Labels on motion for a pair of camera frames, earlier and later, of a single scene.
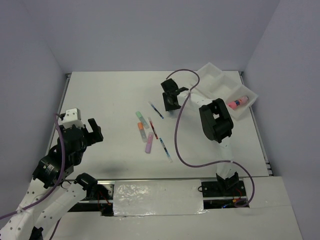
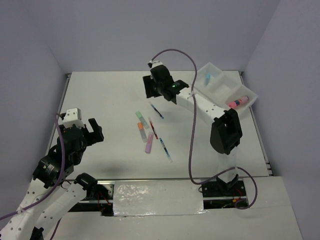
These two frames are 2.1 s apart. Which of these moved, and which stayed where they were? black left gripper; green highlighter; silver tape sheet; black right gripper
Moved: black right gripper
Stayed: silver tape sheet; black left gripper; green highlighter
